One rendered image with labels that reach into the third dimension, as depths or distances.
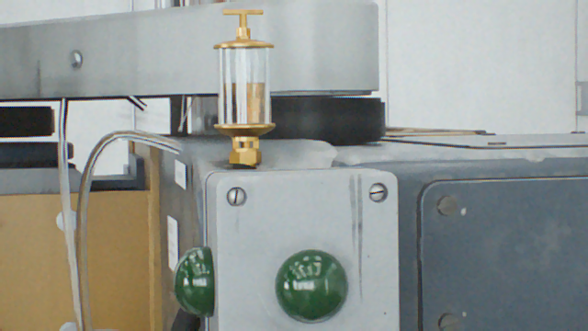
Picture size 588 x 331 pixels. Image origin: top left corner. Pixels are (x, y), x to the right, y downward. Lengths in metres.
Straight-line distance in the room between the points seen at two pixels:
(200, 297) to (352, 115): 0.20
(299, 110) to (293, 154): 0.08
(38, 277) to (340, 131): 0.33
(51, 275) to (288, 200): 0.44
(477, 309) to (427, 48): 5.42
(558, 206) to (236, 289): 0.17
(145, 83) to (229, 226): 0.26
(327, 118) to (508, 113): 5.47
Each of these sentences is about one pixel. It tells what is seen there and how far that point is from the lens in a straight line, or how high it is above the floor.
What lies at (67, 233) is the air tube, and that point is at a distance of 0.78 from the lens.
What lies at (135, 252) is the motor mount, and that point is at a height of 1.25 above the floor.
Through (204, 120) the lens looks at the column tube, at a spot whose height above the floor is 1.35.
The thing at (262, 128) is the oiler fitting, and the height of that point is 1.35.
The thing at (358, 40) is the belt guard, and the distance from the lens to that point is 0.65.
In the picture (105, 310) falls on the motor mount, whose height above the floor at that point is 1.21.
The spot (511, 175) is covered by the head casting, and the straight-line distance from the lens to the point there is 0.55.
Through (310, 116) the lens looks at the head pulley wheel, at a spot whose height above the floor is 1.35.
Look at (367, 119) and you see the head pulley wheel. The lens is 0.65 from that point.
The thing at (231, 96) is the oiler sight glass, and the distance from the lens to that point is 0.54.
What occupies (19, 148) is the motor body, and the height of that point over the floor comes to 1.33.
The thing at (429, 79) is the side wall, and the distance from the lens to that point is 5.96.
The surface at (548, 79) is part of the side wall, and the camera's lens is 6.18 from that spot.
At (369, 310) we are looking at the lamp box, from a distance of 0.48.
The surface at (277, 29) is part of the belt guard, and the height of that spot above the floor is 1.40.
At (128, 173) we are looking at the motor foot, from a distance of 1.08.
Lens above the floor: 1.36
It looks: 3 degrees down
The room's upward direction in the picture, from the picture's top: 1 degrees counter-clockwise
